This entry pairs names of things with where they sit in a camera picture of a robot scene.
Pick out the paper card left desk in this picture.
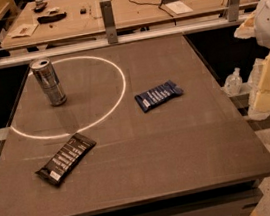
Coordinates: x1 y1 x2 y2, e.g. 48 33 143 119
8 23 38 38

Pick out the black device on desk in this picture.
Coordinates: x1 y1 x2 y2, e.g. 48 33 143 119
37 12 67 24

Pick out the middle metal bracket post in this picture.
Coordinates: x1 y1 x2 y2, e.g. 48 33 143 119
99 0 118 44

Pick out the blue rxbar wrapper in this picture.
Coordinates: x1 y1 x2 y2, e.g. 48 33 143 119
134 80 184 113

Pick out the silver energy drink can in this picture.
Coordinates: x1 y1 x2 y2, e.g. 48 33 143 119
29 58 67 107

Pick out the white paper on desk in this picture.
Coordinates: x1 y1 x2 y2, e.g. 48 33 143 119
165 0 193 15

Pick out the small black object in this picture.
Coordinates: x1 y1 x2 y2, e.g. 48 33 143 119
80 7 87 14

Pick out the clear plastic bottle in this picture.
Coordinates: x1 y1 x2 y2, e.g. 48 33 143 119
224 67 242 96

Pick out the black rxbar wrapper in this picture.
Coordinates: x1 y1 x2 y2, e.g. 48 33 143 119
35 133 97 186

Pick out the metal rail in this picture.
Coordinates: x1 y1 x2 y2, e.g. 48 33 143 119
0 14 249 68

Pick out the black tool top left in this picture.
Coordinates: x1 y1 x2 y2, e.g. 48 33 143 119
33 1 48 13

